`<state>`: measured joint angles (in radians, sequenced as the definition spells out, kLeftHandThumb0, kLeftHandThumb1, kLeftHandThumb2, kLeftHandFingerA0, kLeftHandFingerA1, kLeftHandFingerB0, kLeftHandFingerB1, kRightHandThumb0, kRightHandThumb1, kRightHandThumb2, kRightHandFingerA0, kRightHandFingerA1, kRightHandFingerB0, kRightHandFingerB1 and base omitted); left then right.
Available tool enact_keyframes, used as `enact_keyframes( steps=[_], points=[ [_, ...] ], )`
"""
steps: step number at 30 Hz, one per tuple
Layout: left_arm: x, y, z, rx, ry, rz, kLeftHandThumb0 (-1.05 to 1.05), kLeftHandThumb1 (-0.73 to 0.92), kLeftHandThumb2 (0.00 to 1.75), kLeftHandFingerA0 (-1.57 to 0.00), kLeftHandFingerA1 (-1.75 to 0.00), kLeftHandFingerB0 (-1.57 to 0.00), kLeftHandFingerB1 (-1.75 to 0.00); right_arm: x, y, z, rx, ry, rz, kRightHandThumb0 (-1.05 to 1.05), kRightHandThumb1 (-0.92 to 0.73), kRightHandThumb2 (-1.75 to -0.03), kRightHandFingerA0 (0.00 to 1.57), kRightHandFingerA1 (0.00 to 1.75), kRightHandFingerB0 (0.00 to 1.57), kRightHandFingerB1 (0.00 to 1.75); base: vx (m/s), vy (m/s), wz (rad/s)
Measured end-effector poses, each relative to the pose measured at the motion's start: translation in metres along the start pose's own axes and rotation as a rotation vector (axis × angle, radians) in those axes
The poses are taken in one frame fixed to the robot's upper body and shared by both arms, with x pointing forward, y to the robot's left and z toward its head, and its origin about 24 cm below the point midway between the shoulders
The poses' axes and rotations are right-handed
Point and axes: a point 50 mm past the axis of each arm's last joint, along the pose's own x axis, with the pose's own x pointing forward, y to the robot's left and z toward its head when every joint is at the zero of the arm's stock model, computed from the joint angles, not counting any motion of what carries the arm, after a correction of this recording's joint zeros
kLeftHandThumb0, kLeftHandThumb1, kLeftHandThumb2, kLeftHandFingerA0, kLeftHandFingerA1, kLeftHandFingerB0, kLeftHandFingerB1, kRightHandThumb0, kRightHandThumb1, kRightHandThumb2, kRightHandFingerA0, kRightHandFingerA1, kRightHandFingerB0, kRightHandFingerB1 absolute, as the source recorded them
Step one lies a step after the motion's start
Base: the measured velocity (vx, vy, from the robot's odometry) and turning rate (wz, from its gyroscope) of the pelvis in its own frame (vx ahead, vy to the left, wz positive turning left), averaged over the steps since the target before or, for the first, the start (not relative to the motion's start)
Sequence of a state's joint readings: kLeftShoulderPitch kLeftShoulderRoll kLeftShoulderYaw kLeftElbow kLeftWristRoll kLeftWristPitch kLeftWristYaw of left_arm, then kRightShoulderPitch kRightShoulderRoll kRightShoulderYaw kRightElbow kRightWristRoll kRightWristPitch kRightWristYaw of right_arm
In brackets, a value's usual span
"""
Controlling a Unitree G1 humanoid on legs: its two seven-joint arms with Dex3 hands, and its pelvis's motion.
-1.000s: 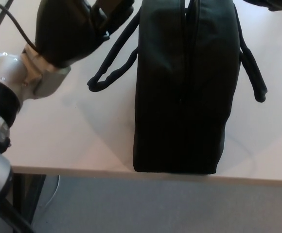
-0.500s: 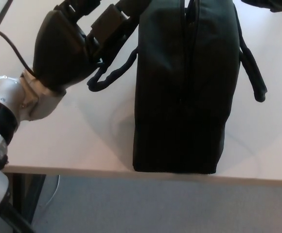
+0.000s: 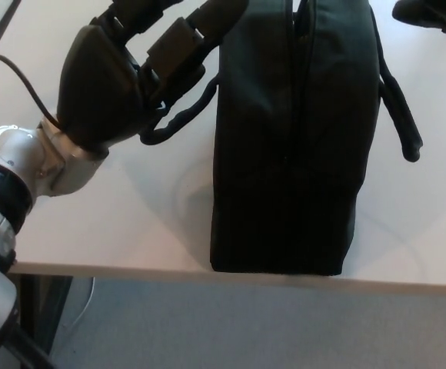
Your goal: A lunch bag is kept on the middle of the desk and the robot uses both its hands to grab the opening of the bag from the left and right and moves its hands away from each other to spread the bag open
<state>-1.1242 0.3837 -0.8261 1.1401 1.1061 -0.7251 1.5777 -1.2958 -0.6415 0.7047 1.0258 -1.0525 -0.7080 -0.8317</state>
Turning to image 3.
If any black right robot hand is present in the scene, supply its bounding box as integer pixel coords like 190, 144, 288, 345
391, 0, 446, 35

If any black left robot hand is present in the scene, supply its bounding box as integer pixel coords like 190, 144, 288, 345
55, 0, 249, 153

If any black fabric lunch bag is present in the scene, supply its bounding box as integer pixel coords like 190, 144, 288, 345
139, 0, 424, 278

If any dark table leg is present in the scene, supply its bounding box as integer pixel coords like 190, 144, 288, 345
15, 274, 74, 362

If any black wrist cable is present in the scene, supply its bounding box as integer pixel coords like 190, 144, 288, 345
0, 54, 62, 144

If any white floor cable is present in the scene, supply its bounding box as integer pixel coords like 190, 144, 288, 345
63, 276, 95, 328

